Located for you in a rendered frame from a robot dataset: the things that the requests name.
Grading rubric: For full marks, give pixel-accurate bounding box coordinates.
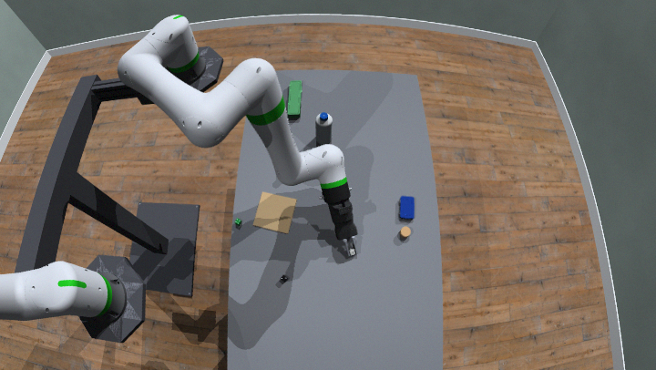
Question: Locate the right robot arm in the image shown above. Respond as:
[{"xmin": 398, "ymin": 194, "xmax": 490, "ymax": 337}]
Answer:
[{"xmin": 0, "ymin": 261, "xmax": 127, "ymax": 322}]

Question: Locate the tan cylinder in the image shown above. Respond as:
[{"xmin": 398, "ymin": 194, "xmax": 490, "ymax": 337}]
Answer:
[{"xmin": 399, "ymin": 227, "xmax": 411, "ymax": 238}]

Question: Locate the tan flat mat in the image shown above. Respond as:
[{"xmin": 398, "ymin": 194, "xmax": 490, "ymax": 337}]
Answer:
[{"xmin": 253, "ymin": 192, "xmax": 297, "ymax": 234}]

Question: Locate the grey bottle with blue cap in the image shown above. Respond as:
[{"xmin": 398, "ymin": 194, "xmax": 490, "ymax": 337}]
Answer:
[{"xmin": 315, "ymin": 112, "xmax": 333, "ymax": 145}]

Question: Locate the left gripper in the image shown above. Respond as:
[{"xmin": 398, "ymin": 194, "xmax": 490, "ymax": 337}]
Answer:
[{"xmin": 319, "ymin": 182, "xmax": 358, "ymax": 256}]

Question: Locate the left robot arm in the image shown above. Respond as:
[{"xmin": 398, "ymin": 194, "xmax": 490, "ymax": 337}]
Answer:
[{"xmin": 118, "ymin": 15, "xmax": 347, "ymax": 189}]

